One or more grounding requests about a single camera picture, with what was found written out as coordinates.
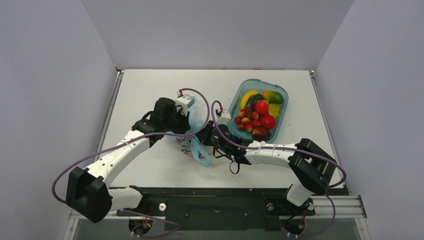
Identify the light blue plastic bag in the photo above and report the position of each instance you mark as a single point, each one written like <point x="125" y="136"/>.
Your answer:
<point x="191" y="145"/>

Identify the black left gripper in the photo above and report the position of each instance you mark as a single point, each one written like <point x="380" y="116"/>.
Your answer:
<point x="185" y="126"/>

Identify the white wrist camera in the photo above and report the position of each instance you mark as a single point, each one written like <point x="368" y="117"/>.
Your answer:
<point x="184" y="102"/>
<point x="223" y="117"/>

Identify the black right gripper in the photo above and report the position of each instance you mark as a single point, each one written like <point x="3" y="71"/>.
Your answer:
<point x="214" y="133"/>

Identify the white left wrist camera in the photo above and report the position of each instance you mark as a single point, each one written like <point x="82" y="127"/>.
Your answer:
<point x="184" y="102"/>

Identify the yellow fake starfruit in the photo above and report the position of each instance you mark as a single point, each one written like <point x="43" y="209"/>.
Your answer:
<point x="273" y="110"/>

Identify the yellow fake banana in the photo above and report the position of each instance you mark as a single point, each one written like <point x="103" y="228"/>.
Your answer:
<point x="246" y="97"/>

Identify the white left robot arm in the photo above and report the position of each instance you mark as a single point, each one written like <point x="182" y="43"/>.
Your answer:
<point x="89" y="190"/>

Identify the teal plastic fruit tray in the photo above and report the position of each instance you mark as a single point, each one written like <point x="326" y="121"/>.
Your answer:
<point x="260" y="86"/>

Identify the fake cherry bunch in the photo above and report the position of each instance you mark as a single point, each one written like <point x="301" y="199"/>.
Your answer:
<point x="246" y="120"/>

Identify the dark red fake fruit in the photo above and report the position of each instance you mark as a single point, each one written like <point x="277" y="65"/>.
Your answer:
<point x="260" y="133"/>

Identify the red fake strawberry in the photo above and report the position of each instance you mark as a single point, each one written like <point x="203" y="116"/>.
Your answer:
<point x="261" y="107"/>

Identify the red fake apple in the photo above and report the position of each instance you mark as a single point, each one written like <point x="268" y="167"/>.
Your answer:
<point x="267" y="121"/>

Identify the green orange fake mango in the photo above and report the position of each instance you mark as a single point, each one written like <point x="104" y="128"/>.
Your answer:
<point x="273" y="97"/>

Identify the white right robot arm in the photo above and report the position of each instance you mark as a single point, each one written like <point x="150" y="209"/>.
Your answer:
<point x="311" y="165"/>

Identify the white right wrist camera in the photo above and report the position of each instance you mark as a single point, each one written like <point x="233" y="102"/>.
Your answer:
<point x="223" y="117"/>

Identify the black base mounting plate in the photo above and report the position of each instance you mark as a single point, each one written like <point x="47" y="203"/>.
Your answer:
<point x="221" y="209"/>

